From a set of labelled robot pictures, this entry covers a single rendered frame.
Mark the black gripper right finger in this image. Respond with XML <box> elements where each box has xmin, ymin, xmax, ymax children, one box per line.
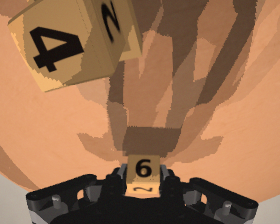
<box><xmin>157</xmin><ymin>164</ymin><xmax>259</xmax><ymax>224</ymax></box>

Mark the tan cube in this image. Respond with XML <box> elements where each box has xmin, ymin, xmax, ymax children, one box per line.
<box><xmin>126</xmin><ymin>154</ymin><xmax>160</xmax><ymax>194</ymax></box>
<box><xmin>7</xmin><ymin>0</ymin><xmax>126</xmax><ymax>93</ymax></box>

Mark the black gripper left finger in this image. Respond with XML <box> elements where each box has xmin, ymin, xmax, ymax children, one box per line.
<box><xmin>25</xmin><ymin>163</ymin><xmax>127</xmax><ymax>224</ymax></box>

